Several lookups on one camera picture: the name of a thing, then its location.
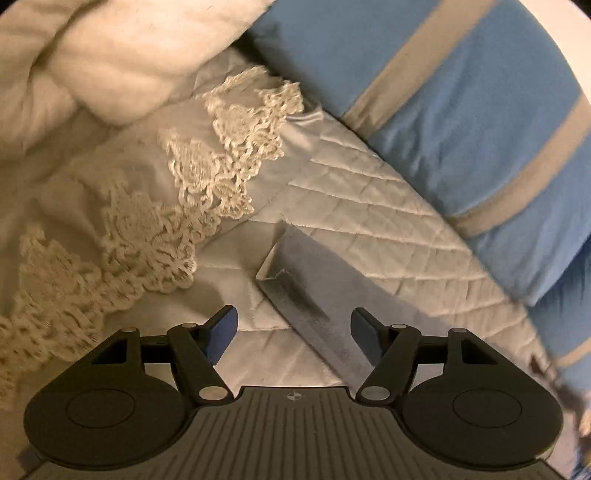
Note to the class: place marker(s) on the white lace-trimmed cloth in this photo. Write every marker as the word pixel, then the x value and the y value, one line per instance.
pixel 138 207

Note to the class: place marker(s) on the blue grey-striped pillow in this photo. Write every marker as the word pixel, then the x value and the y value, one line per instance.
pixel 461 115
pixel 565 318

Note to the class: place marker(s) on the grey fleece garment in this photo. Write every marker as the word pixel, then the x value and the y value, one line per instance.
pixel 314 286

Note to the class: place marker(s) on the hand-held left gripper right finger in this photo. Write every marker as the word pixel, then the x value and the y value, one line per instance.
pixel 367 334

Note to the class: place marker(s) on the white quilted bedspread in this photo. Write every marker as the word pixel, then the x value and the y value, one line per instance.
pixel 392 203

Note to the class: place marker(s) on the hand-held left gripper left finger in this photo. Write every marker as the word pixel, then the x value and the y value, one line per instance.
pixel 221 334

